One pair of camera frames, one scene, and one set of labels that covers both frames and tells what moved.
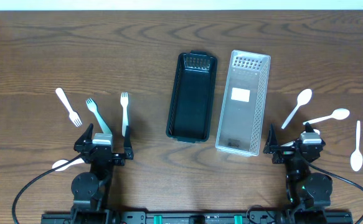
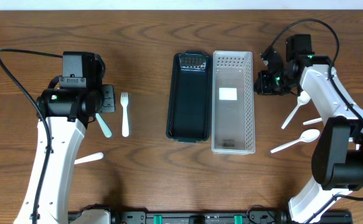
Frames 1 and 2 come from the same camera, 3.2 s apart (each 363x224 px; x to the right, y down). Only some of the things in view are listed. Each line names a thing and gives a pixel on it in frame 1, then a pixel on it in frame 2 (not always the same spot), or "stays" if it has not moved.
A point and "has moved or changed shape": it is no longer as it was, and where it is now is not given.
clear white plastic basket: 241,103 has moved or changed shape
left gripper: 101,152 -> 108,99
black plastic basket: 190,106 stays
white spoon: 303,98 stays
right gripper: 293,152 -> 264,86
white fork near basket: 124,101 stays
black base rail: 195,217 stays
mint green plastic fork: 93,106 stays
